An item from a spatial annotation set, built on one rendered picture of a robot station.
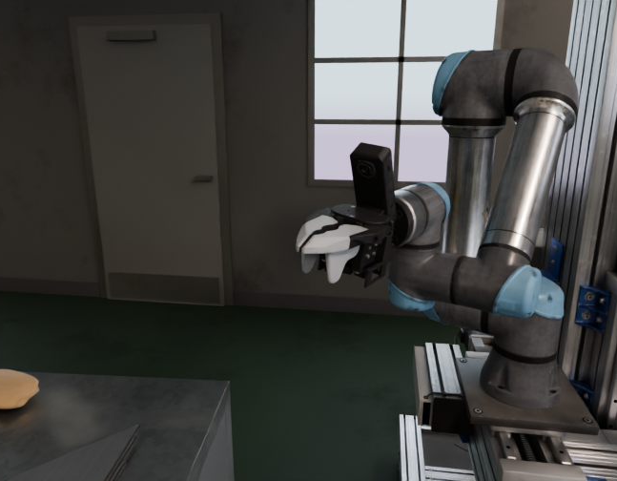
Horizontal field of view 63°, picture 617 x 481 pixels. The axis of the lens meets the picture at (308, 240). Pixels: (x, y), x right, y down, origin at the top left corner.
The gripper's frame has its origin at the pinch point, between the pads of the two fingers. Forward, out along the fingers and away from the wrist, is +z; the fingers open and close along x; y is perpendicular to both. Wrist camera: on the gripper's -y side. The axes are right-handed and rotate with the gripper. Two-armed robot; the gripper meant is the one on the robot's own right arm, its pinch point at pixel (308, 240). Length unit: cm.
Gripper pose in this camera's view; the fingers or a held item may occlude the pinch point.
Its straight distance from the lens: 52.7
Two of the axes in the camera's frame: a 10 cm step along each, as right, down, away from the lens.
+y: -1.1, 9.3, 3.5
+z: -5.7, 2.3, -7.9
